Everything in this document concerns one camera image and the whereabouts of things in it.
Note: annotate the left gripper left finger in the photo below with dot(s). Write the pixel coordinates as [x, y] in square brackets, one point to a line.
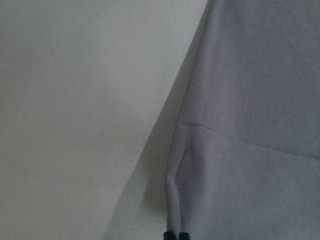
[168, 235]

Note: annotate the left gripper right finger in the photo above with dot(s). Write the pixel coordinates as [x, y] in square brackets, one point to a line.
[184, 236]

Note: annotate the dark brown t-shirt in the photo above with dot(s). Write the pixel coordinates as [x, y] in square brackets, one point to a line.
[244, 162]

